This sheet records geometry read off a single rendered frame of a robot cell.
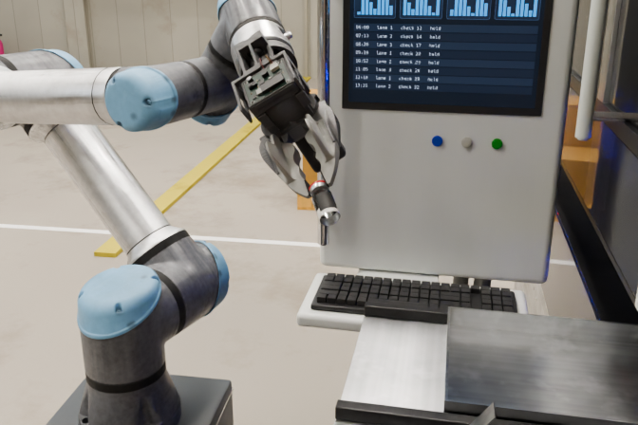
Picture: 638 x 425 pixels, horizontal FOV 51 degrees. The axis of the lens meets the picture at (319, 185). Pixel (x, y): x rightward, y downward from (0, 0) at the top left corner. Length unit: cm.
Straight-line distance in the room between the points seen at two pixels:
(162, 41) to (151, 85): 922
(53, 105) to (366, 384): 58
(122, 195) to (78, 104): 25
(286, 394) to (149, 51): 807
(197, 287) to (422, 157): 58
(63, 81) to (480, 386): 71
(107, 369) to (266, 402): 150
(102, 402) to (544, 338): 69
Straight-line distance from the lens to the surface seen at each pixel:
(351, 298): 134
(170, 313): 102
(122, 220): 111
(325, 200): 67
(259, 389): 254
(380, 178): 144
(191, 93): 85
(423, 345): 110
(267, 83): 73
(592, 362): 112
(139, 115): 81
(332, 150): 71
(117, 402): 104
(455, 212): 145
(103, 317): 97
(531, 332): 116
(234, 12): 89
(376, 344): 109
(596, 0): 114
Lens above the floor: 144
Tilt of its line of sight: 18 degrees down
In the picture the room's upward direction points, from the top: straight up
